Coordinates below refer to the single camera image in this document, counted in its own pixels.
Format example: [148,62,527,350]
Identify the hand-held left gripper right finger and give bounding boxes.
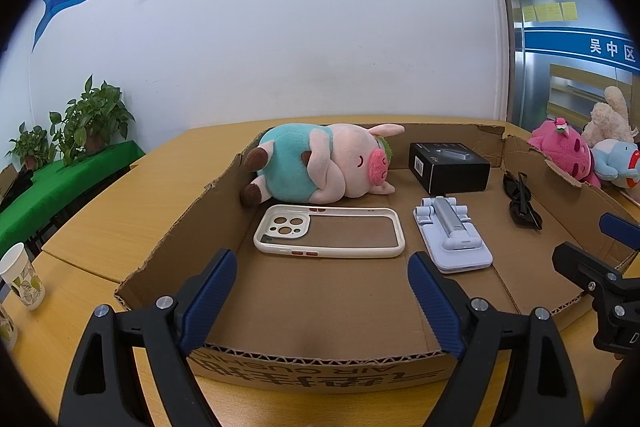
[407,252,586,427]

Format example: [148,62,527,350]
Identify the blue glass banner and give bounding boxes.
[524,27,640,75]

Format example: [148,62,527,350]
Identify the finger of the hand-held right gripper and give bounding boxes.
[552,242,640,303]
[599,213,640,250]

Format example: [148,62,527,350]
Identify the pink bear plush toy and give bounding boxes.
[527,118,603,190]

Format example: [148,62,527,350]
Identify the green tablecloth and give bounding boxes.
[0,141,146,258]

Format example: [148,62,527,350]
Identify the small black box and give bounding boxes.
[408,142,492,195]

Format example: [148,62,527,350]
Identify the leaf print paper cup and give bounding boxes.
[0,304,19,351]
[0,243,46,311]

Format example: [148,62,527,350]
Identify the pink pig plush toy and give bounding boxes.
[240,123,406,208]

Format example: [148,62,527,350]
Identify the black sunglasses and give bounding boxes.
[502,171,544,231]

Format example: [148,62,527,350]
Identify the brown cardboard box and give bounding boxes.
[114,122,640,395]

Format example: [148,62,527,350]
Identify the wooden desktop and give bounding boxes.
[0,114,640,427]

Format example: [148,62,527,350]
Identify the large potted green plant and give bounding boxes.
[50,74,136,165]

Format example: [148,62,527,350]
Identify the blue and red plush toy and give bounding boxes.
[591,139,640,190]

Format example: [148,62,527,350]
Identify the clear white phone case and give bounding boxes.
[253,204,406,259]

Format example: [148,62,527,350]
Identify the small potted green plant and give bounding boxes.
[6,122,56,170]

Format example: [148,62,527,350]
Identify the cream rabbit plush toy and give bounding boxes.
[581,86,640,148]

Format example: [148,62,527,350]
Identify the grey metal door frame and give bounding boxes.
[482,0,526,128]

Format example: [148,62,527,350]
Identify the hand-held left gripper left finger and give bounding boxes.
[59,248,238,427]

